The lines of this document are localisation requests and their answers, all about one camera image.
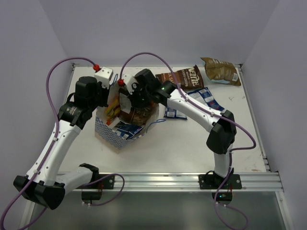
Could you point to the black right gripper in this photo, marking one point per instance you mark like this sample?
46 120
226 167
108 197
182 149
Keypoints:
134 102

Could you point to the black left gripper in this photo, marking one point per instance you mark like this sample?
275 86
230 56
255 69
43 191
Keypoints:
103 95

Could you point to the dark brown chips bag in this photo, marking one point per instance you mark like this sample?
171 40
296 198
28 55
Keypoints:
132 115

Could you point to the dark blue snack bag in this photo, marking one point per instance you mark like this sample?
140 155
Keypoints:
174 114

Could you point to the blue checkered paper bag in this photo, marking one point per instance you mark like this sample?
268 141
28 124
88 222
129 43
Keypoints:
106 132

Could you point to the brown kettle chips bag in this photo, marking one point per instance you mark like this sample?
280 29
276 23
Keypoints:
189 78

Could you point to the blue white milk snack pack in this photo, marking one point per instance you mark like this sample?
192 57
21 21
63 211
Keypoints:
127 131

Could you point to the blue white snack bag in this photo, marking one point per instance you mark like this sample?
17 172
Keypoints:
205 97

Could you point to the light blue snack bag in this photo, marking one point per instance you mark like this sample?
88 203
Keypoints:
221 71

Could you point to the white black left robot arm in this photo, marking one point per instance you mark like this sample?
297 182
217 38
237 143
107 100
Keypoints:
41 184

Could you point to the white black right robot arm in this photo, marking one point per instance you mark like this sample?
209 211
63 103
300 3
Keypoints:
218 124

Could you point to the colourful red candy bag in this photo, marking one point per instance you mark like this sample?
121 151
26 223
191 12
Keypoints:
112 111

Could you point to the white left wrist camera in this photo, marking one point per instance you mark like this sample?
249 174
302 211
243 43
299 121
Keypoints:
103 75

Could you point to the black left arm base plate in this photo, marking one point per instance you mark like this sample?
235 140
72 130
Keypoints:
94 192

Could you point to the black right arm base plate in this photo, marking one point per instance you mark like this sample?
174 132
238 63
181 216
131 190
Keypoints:
211 181

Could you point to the aluminium mounting rail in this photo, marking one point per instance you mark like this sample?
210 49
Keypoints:
188 182

